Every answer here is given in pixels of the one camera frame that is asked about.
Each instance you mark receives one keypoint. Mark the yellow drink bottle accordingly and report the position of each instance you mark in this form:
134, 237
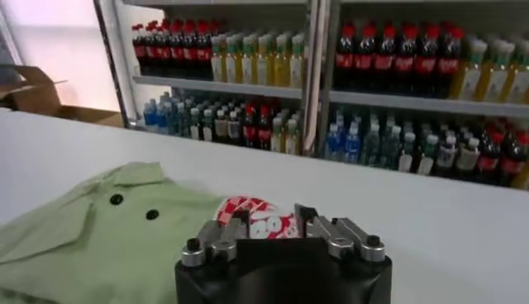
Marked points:
293, 140
494, 82
467, 78
248, 68
264, 68
217, 66
278, 138
298, 68
232, 66
522, 181
518, 84
282, 68

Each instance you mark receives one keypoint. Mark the dark green drink bottle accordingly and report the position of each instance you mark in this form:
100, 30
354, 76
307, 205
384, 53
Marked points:
173, 122
390, 150
184, 123
370, 148

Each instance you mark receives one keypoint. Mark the red cap cola bottle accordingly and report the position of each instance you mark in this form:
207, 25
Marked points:
164, 53
139, 53
265, 134
513, 165
448, 66
384, 63
190, 54
151, 53
425, 65
405, 64
204, 54
177, 53
364, 62
345, 62
250, 132
489, 163

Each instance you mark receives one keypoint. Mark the light green shirt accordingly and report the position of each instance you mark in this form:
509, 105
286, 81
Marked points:
103, 248

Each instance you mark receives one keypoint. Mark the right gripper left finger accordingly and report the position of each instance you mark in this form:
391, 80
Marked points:
219, 239

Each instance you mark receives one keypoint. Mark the open brown cardboard box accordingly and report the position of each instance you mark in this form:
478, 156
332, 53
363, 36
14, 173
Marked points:
37, 97

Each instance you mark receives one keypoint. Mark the gray metal drinks shelf rack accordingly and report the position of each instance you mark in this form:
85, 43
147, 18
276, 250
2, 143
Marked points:
413, 104
227, 88

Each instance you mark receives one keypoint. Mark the small dark tea bottle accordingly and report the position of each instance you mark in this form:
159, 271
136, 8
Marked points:
467, 159
234, 130
221, 128
445, 159

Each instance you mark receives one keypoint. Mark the small bottle white label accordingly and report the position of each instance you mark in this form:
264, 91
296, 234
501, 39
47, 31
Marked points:
208, 130
407, 159
426, 162
195, 128

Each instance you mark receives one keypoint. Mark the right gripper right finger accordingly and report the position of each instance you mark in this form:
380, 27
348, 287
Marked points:
343, 239

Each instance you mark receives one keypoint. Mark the blue drink bottle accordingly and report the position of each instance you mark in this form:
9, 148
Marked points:
352, 146
163, 120
333, 144
150, 117

